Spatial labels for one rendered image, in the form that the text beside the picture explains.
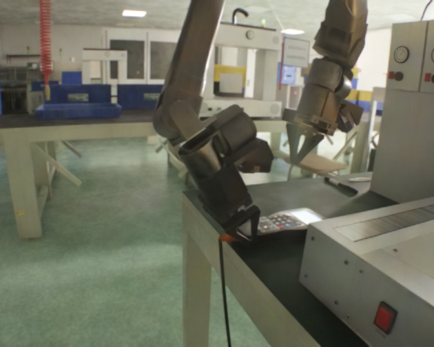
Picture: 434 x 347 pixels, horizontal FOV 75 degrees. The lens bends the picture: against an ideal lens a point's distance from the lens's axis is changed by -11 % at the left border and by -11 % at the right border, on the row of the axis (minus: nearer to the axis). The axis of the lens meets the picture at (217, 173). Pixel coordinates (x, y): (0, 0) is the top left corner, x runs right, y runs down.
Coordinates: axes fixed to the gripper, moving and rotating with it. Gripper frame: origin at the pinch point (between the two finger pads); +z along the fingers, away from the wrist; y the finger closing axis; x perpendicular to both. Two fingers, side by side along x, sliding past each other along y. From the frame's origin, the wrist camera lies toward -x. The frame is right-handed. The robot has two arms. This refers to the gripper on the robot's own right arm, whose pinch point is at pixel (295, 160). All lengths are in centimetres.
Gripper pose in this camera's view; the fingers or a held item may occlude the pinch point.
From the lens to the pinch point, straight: 62.5
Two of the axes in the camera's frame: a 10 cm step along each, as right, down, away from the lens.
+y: -2.9, -2.9, 9.1
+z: -2.9, 9.4, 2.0
